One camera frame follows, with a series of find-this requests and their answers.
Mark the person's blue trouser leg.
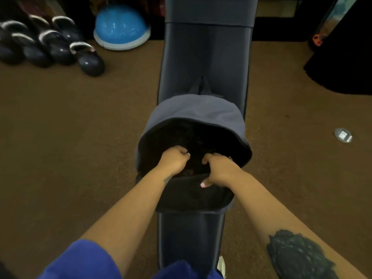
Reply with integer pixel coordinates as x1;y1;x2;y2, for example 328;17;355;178
152;260;224;279

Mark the person's left forearm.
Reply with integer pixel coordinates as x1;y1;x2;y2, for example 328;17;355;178
80;166;175;275

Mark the person's blue sleeve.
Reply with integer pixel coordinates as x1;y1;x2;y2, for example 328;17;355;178
37;239;122;279

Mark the dark padded workout bench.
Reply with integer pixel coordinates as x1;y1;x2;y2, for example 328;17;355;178
156;0;260;278

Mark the black floor mat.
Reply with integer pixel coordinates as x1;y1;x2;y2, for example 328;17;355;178
303;0;372;96

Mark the person's right hand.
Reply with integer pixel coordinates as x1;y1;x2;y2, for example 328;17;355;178
200;153;242;188

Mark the person's right forearm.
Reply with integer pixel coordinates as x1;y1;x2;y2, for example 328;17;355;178
222;171;368;279

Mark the person's white shoe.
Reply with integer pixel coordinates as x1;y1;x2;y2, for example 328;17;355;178
217;255;226;279

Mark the blue half balance ball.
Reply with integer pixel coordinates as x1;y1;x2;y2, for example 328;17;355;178
93;4;151;51

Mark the person's left hand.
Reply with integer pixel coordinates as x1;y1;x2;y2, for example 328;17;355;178
157;145;191;175

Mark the round metal floor outlet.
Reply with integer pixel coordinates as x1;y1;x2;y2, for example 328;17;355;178
334;128;353;143

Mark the row of black kettlebells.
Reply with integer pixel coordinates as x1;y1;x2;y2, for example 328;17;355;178
0;14;106;78

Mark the grey backpack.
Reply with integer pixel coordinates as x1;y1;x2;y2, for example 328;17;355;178
135;76;253;213

